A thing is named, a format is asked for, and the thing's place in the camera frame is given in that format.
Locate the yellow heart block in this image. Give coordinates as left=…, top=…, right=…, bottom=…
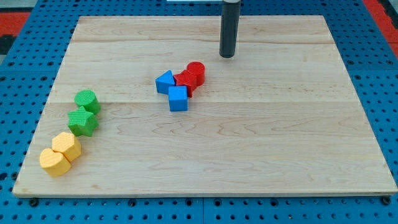
left=39, top=148, right=71, bottom=177

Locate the light wooden board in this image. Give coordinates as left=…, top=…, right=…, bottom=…
left=13, top=16, right=397, bottom=198

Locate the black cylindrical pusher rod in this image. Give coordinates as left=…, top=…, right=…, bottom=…
left=219, top=0, right=241, bottom=58

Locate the green cylinder block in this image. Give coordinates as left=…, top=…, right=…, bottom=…
left=74, top=89, right=101, bottom=114

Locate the green star block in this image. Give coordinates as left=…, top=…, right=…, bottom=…
left=68, top=106, right=99, bottom=137

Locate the blue triangle block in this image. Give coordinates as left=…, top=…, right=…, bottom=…
left=155, top=70, right=175, bottom=95

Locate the red angular block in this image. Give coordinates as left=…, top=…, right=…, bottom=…
left=173, top=70, right=197, bottom=98

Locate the red cylinder block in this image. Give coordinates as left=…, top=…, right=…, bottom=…
left=187, top=61, right=205, bottom=86

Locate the blue cube block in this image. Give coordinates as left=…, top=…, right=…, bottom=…
left=169, top=86, right=188, bottom=111

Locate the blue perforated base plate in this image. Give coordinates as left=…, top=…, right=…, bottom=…
left=1, top=0, right=397, bottom=223

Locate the yellow hexagon block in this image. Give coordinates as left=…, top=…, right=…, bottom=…
left=52, top=132, right=81, bottom=162

